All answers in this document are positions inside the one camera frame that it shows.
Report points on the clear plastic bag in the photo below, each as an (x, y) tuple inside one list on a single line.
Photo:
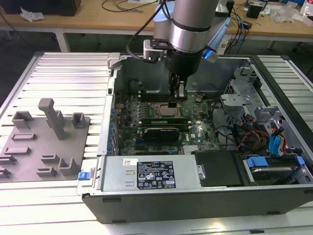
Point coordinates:
[(288, 13)]

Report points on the blue case latch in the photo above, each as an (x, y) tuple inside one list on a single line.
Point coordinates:
[(83, 176)]

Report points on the CPU socket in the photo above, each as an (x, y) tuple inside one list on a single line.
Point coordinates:
[(183, 112)]

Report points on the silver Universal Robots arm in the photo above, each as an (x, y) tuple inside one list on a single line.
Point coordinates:
[(190, 24)]

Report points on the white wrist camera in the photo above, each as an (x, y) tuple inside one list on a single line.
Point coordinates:
[(154, 50)]

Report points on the red and white box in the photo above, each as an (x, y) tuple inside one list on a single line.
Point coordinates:
[(308, 12)]

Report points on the hard disk in blue carrier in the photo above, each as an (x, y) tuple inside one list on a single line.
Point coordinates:
[(269, 171)]

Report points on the small black box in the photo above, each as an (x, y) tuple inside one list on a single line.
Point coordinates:
[(254, 11)]

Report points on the crumpled white paper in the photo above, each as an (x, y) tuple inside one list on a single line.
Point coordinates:
[(31, 14)]

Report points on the open black PC case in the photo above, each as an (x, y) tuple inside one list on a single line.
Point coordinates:
[(195, 205)]

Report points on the grey parts rack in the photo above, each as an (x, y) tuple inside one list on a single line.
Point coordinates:
[(49, 151)]

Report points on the black graphics card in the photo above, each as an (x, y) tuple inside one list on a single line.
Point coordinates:
[(160, 134)]

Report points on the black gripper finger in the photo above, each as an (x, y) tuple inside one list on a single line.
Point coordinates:
[(172, 95), (182, 91)]

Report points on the green motherboard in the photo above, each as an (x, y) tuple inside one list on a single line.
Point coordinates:
[(207, 139)]

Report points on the coin cell battery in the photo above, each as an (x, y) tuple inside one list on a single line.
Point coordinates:
[(198, 99)]

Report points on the wooden desk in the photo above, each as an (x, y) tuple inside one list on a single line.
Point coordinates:
[(85, 17)]

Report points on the black plastic shroud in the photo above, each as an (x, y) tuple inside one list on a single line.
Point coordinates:
[(217, 169)]

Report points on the silver CPU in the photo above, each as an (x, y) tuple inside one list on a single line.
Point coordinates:
[(165, 112)]

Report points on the grey power supply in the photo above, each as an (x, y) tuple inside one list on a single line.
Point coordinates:
[(117, 176)]

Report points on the large black box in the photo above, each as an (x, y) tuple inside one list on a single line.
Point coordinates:
[(41, 6)]

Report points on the grey metal drive cage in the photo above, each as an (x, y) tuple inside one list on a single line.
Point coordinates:
[(234, 101)]

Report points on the small black adapter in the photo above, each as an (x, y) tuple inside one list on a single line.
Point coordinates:
[(247, 25)]

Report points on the silver heat sink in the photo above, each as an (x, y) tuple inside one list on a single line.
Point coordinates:
[(190, 149)]

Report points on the black RAM slot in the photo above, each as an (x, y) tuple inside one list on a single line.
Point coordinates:
[(154, 97), (163, 125)]

